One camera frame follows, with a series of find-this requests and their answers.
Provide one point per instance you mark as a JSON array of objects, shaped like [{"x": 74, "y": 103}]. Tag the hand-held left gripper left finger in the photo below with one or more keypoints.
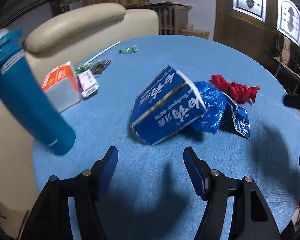
[{"x": 107, "y": 170}]

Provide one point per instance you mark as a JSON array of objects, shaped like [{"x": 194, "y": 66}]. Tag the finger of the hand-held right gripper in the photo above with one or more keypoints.
[{"x": 297, "y": 102}]

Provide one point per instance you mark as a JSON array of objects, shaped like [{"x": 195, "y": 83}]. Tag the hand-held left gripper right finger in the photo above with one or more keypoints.
[{"x": 193, "y": 172}]

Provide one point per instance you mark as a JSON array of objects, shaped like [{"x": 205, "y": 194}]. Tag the blue snack wrapper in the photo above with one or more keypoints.
[{"x": 242, "y": 122}]

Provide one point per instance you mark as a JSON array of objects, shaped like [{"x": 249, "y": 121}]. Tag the blue toothpaste box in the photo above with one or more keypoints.
[{"x": 165, "y": 110}]

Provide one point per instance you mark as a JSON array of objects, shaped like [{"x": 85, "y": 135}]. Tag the red plastic bag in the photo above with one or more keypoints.
[{"x": 230, "y": 86}]

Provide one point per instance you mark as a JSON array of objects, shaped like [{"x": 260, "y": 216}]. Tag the blue foil bag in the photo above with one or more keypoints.
[{"x": 212, "y": 105}]

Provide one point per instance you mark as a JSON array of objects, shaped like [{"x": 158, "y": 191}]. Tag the metal chair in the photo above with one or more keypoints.
[{"x": 280, "y": 65}]

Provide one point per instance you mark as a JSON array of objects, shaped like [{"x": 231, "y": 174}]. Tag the white and pink box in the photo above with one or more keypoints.
[{"x": 87, "y": 82}]

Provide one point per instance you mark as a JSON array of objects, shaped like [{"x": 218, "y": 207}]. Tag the orange and grey box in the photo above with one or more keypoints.
[{"x": 62, "y": 90}]

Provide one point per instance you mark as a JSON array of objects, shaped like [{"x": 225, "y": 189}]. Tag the wooden stained-glass door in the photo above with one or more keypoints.
[{"x": 240, "y": 30}]

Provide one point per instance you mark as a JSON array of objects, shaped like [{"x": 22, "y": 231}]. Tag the blue thermos bottle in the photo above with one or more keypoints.
[{"x": 32, "y": 100}]

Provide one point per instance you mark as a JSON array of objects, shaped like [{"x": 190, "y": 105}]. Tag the dark snack packet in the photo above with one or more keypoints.
[{"x": 101, "y": 67}]

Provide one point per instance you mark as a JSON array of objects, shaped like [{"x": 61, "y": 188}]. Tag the green candy wrapper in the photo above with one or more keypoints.
[
  {"x": 128, "y": 49},
  {"x": 82, "y": 68}
]

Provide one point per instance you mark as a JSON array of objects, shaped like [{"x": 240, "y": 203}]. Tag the long white stick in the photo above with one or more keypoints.
[{"x": 107, "y": 49}]

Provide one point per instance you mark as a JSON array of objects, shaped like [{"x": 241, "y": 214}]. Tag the brown cardboard box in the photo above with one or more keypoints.
[{"x": 195, "y": 33}]

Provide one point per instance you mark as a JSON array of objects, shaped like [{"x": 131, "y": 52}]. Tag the blue round tablecloth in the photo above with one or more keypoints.
[{"x": 165, "y": 52}]

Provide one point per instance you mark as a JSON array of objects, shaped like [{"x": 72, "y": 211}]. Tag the clear glass bowl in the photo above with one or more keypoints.
[{"x": 189, "y": 26}]

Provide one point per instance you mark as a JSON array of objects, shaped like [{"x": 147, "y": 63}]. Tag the cream leather sofa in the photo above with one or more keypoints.
[{"x": 77, "y": 22}]

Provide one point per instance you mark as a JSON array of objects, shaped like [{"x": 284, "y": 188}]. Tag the grey wooden baby crib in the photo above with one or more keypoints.
[{"x": 168, "y": 17}]

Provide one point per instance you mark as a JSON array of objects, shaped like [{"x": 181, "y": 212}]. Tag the wooden display cabinet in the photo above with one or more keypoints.
[{"x": 58, "y": 6}]

